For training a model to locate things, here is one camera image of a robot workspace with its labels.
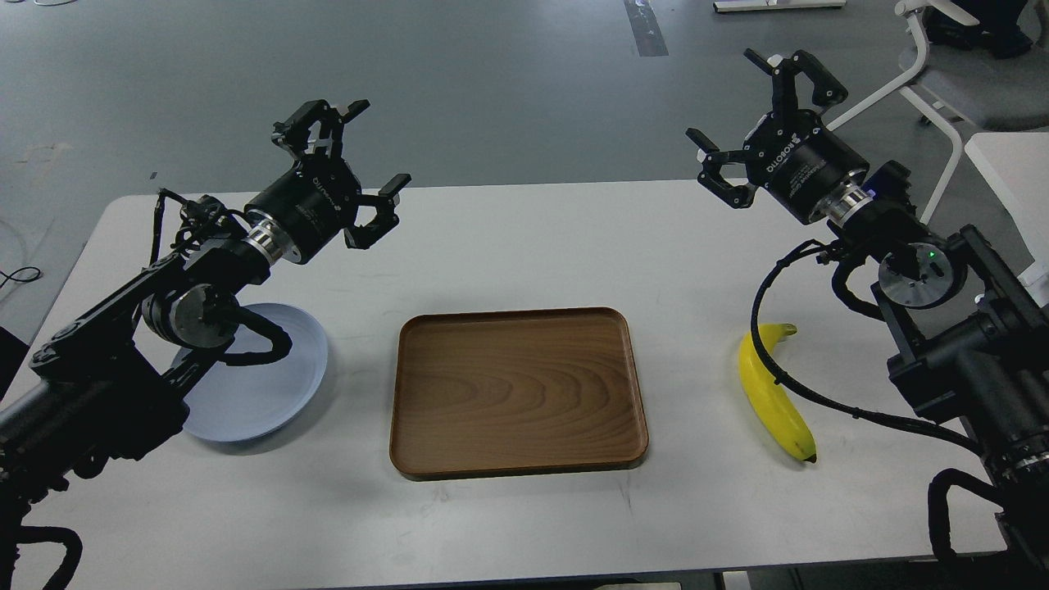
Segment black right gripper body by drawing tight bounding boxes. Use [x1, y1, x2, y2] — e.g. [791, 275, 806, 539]
[744, 109, 870, 225]

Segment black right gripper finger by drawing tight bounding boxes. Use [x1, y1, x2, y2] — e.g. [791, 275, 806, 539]
[686, 128, 761, 209]
[744, 48, 849, 124]

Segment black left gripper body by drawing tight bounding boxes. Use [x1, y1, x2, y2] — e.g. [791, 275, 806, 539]
[244, 161, 363, 265]

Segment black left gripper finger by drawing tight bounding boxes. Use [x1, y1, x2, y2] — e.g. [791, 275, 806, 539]
[272, 98, 370, 163]
[343, 173, 411, 251]

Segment light blue plate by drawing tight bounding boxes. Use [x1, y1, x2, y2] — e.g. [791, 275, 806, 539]
[184, 302, 329, 443]

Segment yellow banana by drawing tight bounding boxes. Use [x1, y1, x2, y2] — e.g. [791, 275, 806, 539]
[737, 332, 818, 464]

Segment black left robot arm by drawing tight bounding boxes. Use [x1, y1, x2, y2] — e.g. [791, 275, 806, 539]
[1, 98, 410, 589]

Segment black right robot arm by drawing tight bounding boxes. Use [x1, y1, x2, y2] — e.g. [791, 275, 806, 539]
[686, 48, 1048, 589]

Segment white desk base far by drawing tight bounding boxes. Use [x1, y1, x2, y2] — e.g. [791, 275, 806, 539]
[711, 0, 849, 15]

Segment white office chair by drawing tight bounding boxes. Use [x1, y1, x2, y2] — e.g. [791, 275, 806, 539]
[825, 1, 1048, 223]

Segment brown wooden tray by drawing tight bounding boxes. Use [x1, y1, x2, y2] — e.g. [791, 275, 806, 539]
[388, 305, 651, 481]

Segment white side table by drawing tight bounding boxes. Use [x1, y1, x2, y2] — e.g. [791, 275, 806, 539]
[965, 131, 1048, 288]

